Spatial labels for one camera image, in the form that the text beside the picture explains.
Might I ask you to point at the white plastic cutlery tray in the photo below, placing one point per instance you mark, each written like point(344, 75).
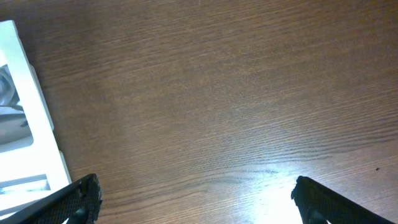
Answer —
point(28, 145)

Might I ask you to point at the steel fork with wide tines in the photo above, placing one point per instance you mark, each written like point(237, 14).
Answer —
point(34, 183)

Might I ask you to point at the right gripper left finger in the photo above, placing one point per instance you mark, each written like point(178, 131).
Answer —
point(79, 202)

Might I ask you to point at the large steel spoon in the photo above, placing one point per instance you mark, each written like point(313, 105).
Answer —
point(9, 95)

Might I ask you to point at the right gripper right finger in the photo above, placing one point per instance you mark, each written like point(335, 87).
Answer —
point(319, 204)

